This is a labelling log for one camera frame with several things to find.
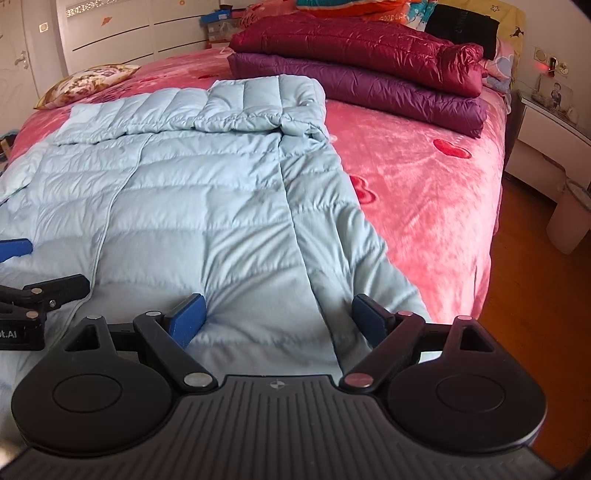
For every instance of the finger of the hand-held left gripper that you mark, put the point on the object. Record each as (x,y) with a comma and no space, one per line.
(16,249)
(60,288)

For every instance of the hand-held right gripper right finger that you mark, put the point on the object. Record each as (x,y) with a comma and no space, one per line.
(369,318)

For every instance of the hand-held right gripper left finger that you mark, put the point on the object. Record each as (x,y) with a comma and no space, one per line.
(189,318)

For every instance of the light blue down jacket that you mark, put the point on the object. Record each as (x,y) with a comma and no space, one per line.
(184,207)

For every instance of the pink bed blanket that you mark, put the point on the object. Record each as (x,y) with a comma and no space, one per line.
(438,207)

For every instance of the white door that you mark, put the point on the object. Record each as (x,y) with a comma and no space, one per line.
(14,69)

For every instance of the floral pillow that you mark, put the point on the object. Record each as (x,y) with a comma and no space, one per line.
(87,83)

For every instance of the purple down jacket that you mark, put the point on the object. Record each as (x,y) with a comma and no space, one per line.
(406,101)

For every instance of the white trash bin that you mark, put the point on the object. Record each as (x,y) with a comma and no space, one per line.
(570,221)

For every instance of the white nightstand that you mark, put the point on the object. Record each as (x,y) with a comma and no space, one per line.
(535,147)

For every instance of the white wardrobe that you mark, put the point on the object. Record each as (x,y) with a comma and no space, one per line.
(138,32)

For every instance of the crimson down jacket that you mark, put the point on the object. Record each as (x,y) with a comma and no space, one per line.
(351,46)

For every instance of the blue box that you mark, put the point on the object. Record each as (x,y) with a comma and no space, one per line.
(219,25)

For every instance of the black cloth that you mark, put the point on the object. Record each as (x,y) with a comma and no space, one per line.
(461,27)

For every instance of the teal and orange pillows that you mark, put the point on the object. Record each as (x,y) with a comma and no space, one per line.
(369,9)

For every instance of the pink pillow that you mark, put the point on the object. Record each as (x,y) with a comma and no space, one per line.
(263,9)

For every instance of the yellow headboard cover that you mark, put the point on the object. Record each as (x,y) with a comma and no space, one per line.
(512,23)

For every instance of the photo frame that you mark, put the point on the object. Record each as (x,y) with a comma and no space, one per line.
(556,94)

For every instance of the wall socket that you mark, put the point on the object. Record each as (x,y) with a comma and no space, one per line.
(551,62)

